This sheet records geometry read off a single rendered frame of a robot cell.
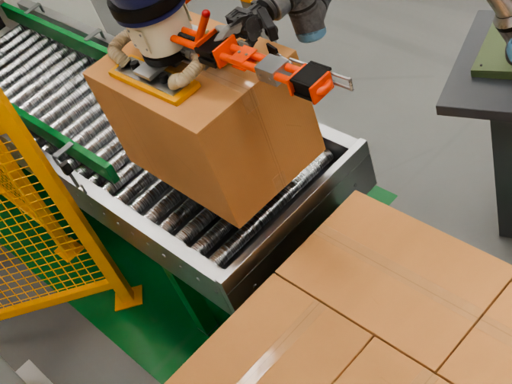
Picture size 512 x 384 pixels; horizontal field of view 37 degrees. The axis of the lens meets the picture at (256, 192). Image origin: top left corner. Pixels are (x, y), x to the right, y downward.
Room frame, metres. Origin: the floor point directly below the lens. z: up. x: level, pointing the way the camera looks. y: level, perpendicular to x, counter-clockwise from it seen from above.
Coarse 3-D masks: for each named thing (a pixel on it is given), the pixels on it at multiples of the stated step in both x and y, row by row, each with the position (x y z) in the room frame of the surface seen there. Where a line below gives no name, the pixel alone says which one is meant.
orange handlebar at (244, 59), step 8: (184, 32) 1.92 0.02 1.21; (192, 32) 1.89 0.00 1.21; (176, 40) 1.89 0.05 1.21; (184, 40) 1.86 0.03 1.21; (192, 48) 1.83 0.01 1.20; (232, 48) 1.74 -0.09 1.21; (240, 48) 1.72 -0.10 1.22; (248, 48) 1.70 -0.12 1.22; (224, 56) 1.72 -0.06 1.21; (232, 56) 1.69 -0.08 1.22; (240, 56) 1.68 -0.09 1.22; (248, 56) 1.67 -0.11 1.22; (256, 56) 1.66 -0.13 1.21; (264, 56) 1.64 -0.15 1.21; (232, 64) 1.69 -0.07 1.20; (240, 64) 1.66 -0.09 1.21; (248, 64) 1.64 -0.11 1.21; (256, 64) 1.63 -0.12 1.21; (288, 64) 1.57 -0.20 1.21; (280, 80) 1.53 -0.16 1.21; (328, 80) 1.45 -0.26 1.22; (320, 88) 1.43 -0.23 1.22; (328, 88) 1.43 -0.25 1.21
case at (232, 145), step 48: (288, 48) 1.84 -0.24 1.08; (96, 96) 2.14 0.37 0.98; (144, 96) 1.89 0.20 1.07; (192, 96) 1.80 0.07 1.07; (240, 96) 1.71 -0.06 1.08; (288, 96) 1.78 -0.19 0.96; (144, 144) 1.97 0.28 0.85; (192, 144) 1.67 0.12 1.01; (240, 144) 1.68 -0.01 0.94; (288, 144) 1.75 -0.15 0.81; (192, 192) 1.81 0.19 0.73; (240, 192) 1.65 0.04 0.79
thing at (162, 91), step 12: (132, 60) 2.07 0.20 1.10; (108, 72) 2.07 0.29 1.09; (120, 72) 2.03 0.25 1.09; (132, 72) 2.00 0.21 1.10; (168, 72) 1.92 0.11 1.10; (132, 84) 1.96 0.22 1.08; (144, 84) 1.92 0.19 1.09; (156, 84) 1.89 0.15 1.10; (192, 84) 1.83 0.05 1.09; (156, 96) 1.86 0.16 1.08; (168, 96) 1.82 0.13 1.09; (180, 96) 1.80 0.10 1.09
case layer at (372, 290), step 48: (336, 240) 1.55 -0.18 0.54; (384, 240) 1.48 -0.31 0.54; (432, 240) 1.41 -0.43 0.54; (288, 288) 1.45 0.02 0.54; (336, 288) 1.38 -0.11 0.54; (384, 288) 1.32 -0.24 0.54; (432, 288) 1.26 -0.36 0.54; (480, 288) 1.20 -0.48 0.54; (240, 336) 1.35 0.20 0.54; (288, 336) 1.29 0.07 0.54; (336, 336) 1.23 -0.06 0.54; (384, 336) 1.17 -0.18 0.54; (432, 336) 1.11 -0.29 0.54; (480, 336) 1.06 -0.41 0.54
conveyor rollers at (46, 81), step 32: (32, 32) 3.62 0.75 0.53; (0, 64) 3.42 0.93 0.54; (32, 64) 3.30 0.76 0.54; (64, 64) 3.19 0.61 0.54; (32, 96) 3.01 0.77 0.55; (64, 96) 2.96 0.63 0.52; (64, 128) 2.68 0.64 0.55; (96, 128) 2.61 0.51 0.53; (128, 160) 2.36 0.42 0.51; (320, 160) 1.92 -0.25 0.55; (128, 192) 2.15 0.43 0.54; (160, 192) 2.10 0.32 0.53; (288, 192) 1.83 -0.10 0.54; (160, 224) 1.92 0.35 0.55; (192, 224) 1.86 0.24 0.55; (224, 224) 1.80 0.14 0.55; (256, 224) 1.75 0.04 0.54; (224, 256) 1.67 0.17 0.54
